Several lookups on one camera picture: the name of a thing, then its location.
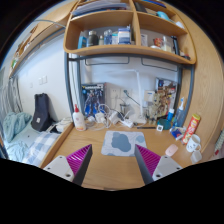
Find white bottle red cap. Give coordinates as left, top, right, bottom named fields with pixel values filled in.
left=72, top=107, right=86, bottom=131

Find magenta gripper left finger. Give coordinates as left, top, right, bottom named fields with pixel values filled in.
left=43, top=143, right=93, bottom=187

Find white power strip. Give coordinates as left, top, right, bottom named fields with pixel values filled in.
left=120, top=120, right=134, bottom=128

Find wooden wall shelf unit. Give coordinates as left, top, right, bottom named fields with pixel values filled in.
left=63, top=0, right=197, bottom=65

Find blue model kit box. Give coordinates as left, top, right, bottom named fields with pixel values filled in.
left=82, top=83, right=105, bottom=117

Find white desk lamp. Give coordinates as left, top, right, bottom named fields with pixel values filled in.
left=130, top=69, right=146, bottom=123

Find black backpack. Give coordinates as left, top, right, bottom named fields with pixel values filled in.
left=31, top=93, right=52, bottom=132

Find teal round container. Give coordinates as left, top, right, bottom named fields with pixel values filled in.
left=157, top=119, right=171, bottom=130

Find dark thermos bottle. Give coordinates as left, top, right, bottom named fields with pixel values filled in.
left=87, top=30, right=98, bottom=47

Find blue white box on shelf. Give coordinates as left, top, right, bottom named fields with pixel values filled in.
left=118, top=27, right=131, bottom=44

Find teal blanket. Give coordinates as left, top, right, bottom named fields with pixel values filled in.
left=3, top=112, right=32, bottom=142

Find grey cloud mouse pad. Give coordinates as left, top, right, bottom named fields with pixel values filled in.
left=101, top=131, right=146, bottom=157

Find small white clock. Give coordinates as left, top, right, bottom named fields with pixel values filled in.
left=156, top=125, right=163, bottom=132

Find blue spray bottle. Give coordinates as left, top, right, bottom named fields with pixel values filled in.
left=174, top=97, right=184, bottom=127

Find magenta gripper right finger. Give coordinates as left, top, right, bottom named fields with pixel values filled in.
left=133, top=143, right=184, bottom=186

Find pink computer mouse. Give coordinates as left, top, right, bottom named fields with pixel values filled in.
left=165, top=144, right=178, bottom=156

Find small white cup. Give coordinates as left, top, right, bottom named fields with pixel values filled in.
left=191, top=150, right=202, bottom=164

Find colourful model kit box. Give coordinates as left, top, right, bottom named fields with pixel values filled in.
left=155, top=78, right=177, bottom=117

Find white mug with print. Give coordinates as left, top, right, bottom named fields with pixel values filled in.
left=186, top=134, right=201, bottom=152

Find black pen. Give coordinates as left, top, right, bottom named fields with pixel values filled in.
left=137, top=126, right=156, bottom=129

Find red chips can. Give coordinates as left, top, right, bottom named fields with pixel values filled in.
left=182, top=114, right=201, bottom=144

